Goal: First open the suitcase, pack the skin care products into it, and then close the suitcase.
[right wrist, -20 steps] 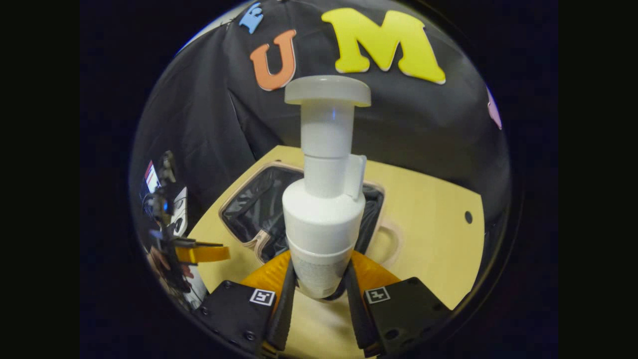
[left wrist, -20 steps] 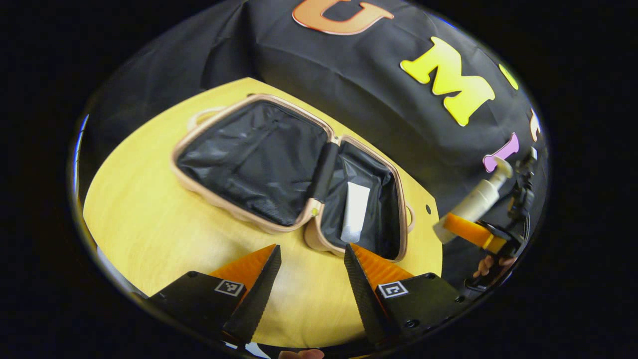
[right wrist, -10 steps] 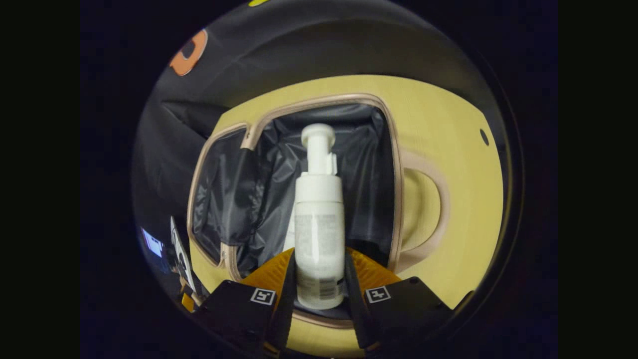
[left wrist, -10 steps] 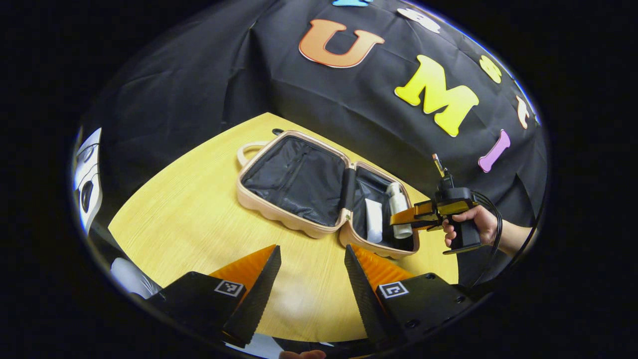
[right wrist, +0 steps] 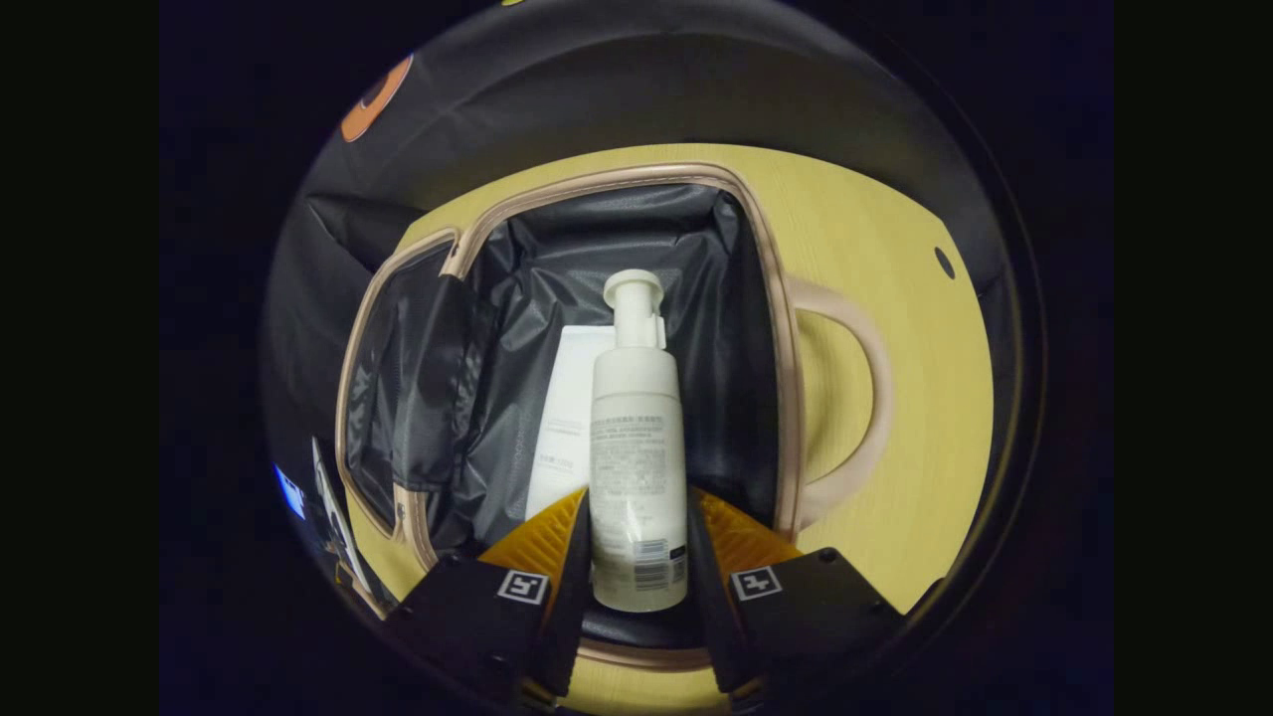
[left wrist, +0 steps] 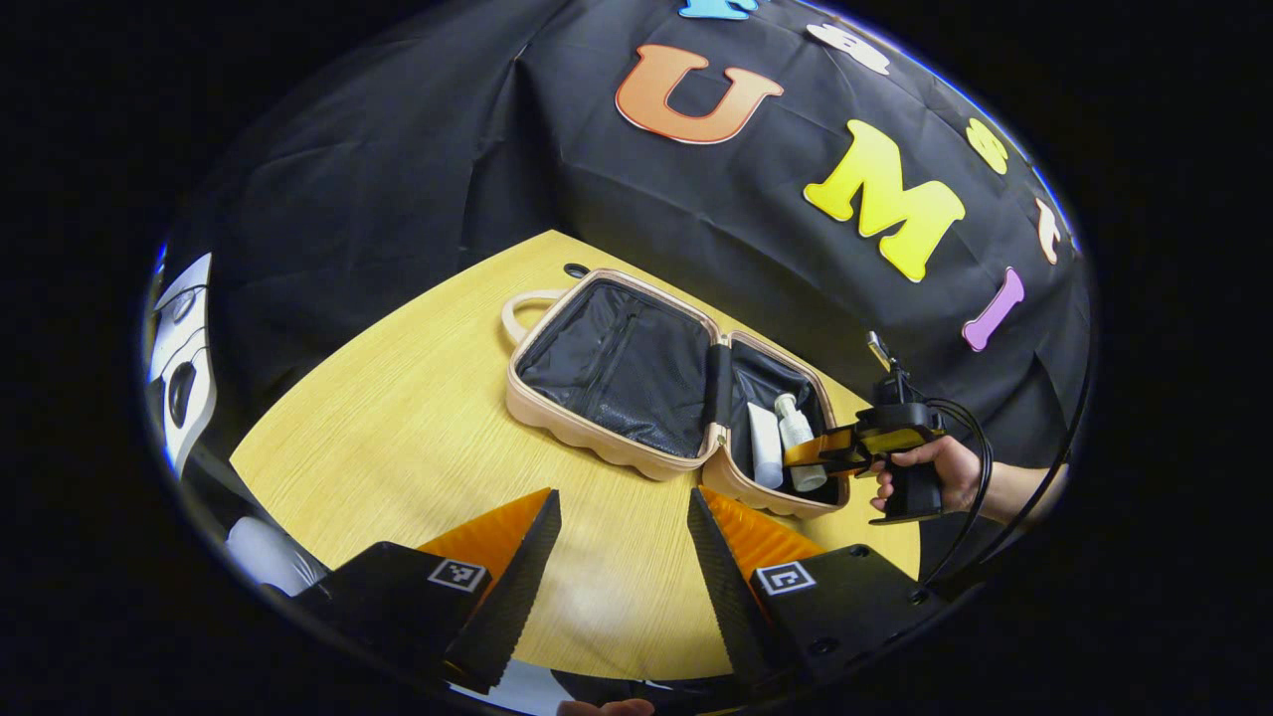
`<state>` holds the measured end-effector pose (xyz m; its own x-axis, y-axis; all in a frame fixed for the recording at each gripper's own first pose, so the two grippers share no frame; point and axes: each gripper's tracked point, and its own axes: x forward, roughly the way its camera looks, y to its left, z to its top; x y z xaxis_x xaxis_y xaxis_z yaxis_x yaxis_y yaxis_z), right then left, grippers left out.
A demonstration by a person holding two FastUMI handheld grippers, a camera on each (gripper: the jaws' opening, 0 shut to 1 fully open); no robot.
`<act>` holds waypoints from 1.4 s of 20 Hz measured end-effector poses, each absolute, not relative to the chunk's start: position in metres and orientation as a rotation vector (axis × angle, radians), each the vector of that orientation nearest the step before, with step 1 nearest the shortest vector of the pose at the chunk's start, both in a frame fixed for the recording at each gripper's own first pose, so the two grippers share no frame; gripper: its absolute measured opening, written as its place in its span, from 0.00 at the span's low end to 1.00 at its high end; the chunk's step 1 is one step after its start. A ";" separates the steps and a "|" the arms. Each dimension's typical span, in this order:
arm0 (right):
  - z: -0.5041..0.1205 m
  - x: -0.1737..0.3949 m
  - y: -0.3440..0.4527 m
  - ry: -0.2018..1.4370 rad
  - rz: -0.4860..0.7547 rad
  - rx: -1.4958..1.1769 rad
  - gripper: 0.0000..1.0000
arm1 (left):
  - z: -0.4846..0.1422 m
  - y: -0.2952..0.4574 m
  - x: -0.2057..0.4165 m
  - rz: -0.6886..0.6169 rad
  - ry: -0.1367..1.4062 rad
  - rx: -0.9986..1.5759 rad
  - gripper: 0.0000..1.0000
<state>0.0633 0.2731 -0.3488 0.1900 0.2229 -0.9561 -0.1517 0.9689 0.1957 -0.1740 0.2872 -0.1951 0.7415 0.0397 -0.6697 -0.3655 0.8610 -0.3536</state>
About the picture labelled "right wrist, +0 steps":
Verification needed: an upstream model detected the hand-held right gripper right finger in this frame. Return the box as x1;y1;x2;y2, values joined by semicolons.
685;487;907;698

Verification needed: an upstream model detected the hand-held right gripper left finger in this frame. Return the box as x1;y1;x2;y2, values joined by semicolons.
383;485;596;709

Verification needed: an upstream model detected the white squeeze tube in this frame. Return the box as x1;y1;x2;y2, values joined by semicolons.
524;325;618;523

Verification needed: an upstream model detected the white pump bottle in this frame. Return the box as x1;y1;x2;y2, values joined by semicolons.
589;268;690;614

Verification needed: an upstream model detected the pink suitcase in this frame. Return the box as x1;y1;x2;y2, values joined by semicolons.
333;162;896;672

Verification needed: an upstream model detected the black backdrop cloth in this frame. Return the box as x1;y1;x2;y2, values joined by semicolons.
261;0;1025;478

